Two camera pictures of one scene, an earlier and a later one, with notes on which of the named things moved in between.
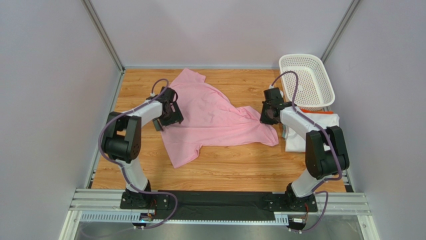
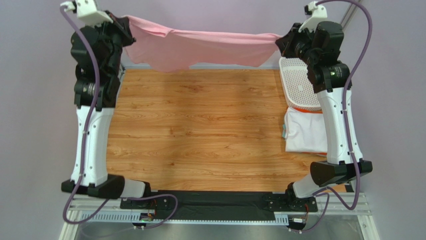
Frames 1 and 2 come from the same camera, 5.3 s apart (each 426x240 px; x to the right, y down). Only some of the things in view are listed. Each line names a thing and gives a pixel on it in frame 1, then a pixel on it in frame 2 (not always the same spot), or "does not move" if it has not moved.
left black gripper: x=176 y=116 to x=121 y=26
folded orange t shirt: x=317 y=112 does not move
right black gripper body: x=267 y=117 to x=285 y=43
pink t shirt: x=209 y=116 to x=160 y=50
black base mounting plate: x=237 y=205 does not move
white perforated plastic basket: x=314 y=91 does not move
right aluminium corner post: x=349 y=11 does not move
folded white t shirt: x=296 y=143 does not move
